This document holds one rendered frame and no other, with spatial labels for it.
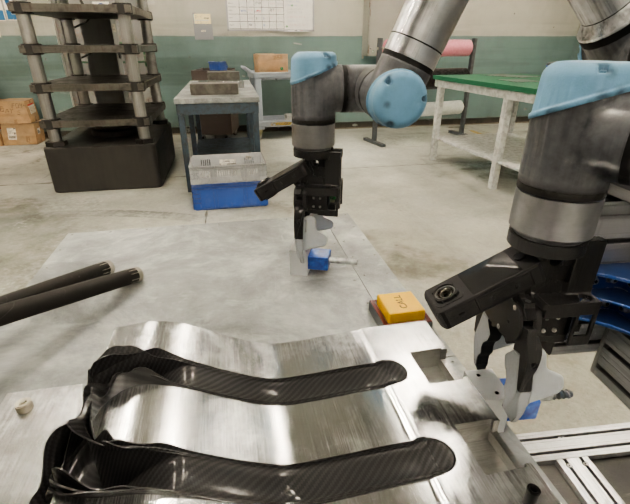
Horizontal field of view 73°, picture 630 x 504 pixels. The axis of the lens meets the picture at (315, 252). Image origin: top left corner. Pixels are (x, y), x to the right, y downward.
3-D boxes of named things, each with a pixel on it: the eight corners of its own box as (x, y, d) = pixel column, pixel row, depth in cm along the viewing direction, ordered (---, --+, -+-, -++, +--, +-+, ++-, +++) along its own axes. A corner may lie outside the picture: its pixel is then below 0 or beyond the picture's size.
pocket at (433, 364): (441, 371, 52) (445, 347, 51) (463, 403, 48) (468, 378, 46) (406, 376, 52) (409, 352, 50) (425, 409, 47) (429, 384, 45)
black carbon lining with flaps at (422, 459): (397, 369, 50) (404, 301, 46) (466, 498, 36) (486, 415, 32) (77, 415, 44) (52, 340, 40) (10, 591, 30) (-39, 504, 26)
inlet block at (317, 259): (357, 268, 88) (359, 244, 85) (355, 280, 83) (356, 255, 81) (295, 263, 90) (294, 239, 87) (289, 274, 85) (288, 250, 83)
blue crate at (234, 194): (264, 191, 389) (263, 167, 380) (268, 206, 353) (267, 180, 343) (195, 195, 379) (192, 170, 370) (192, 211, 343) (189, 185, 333)
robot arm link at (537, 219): (544, 205, 37) (498, 178, 44) (532, 253, 39) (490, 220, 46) (626, 202, 37) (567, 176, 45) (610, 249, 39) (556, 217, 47)
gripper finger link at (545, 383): (569, 431, 45) (574, 348, 44) (516, 436, 45) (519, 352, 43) (551, 416, 48) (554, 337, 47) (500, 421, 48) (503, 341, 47)
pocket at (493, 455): (491, 444, 43) (498, 417, 41) (524, 493, 38) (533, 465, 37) (449, 452, 42) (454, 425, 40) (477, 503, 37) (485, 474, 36)
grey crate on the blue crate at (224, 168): (263, 168, 380) (262, 151, 373) (267, 182, 344) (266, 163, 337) (192, 172, 370) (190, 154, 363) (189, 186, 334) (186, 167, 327)
